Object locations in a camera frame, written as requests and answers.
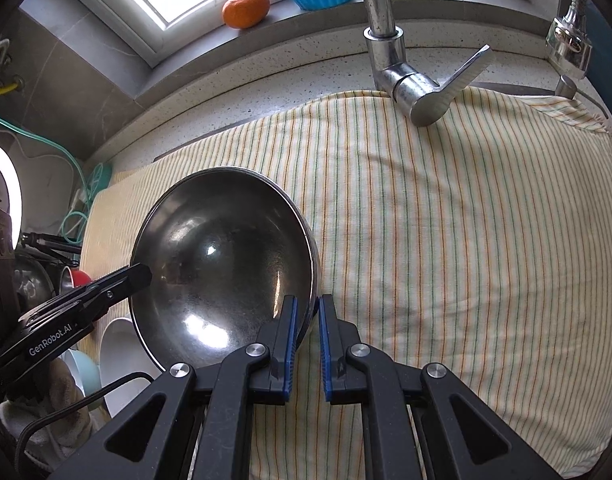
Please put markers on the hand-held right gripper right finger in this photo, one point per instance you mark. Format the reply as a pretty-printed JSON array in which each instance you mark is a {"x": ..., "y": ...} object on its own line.
[{"x": 326, "y": 350}]

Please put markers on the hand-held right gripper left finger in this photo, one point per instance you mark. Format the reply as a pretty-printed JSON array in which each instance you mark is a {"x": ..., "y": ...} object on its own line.
[{"x": 290, "y": 350}]

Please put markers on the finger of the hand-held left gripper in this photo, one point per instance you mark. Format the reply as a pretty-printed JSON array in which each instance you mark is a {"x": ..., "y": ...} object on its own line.
[{"x": 120, "y": 285}]

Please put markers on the red bowl with steel inside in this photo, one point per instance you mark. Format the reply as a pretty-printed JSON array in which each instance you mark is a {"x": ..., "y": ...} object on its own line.
[{"x": 80, "y": 277}]

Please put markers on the light blue bowl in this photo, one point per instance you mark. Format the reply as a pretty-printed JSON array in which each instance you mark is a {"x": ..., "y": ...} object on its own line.
[{"x": 85, "y": 370}]

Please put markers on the large stainless steel bowl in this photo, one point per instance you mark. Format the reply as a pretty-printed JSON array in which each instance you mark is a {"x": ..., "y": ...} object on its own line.
[{"x": 220, "y": 260}]

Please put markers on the person's left hand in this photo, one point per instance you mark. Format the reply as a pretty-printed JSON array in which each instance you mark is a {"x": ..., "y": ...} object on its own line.
[{"x": 60, "y": 410}]

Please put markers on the steel kettle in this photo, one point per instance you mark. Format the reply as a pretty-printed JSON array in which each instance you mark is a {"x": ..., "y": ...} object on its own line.
[{"x": 30, "y": 285}]

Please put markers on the black tripod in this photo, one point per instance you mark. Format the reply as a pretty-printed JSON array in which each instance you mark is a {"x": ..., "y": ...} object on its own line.
[{"x": 50, "y": 245}]

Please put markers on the teal spoked plastic wheel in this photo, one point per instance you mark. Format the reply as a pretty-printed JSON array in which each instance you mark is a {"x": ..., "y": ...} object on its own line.
[{"x": 100, "y": 180}]

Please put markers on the yellow striped cloth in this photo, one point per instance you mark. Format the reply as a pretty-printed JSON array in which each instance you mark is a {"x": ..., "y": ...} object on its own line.
[{"x": 436, "y": 260}]

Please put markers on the orange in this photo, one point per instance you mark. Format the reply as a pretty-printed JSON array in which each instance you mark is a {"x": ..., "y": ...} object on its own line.
[{"x": 246, "y": 10}]

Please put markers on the chrome kitchen faucet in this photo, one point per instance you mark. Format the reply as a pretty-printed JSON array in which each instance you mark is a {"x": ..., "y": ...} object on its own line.
[{"x": 381, "y": 10}]

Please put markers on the chrome pull-out sprayer head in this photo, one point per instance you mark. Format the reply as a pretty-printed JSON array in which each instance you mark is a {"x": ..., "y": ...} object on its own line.
[{"x": 568, "y": 40}]

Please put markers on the white window frame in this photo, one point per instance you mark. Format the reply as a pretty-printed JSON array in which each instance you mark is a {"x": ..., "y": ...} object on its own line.
[{"x": 135, "y": 30}]

